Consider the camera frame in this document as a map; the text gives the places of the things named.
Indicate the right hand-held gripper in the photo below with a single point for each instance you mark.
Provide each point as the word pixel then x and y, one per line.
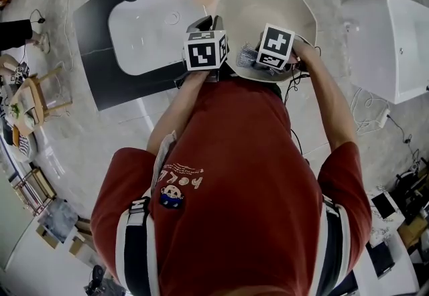
pixel 276 43

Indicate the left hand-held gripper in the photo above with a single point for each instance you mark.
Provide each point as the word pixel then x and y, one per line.
pixel 201 53

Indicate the grey scrubbing cloth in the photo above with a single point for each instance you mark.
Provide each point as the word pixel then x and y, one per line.
pixel 248 55

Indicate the person's right forearm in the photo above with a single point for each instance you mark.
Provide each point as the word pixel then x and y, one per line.
pixel 328 97

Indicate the person's left forearm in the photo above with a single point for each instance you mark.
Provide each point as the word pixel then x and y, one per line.
pixel 174 114

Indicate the white sink basin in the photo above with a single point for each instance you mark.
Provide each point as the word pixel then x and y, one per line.
pixel 144 30

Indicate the white bathtub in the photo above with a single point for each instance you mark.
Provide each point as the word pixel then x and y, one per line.
pixel 392 47

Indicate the person's red shirt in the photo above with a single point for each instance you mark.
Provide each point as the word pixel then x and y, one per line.
pixel 234 187

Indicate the black tablet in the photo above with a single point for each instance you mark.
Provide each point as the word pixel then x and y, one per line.
pixel 383 206
pixel 380 259

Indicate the wooden coffee table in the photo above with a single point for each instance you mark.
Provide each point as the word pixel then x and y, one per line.
pixel 28 104

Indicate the black equipment stand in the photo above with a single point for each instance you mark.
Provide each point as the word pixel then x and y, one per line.
pixel 412 194

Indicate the potted green plant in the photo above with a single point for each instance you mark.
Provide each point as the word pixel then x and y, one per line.
pixel 15 110

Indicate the marble pattern table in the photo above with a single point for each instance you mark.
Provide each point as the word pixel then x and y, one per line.
pixel 385 234

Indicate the wooden shelf rack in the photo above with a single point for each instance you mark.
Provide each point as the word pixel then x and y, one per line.
pixel 33 191

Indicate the plastic wrapped panel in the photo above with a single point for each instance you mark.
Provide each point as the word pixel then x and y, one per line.
pixel 57 221

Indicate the black office chair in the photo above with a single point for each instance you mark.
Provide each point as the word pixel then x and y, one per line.
pixel 95 278

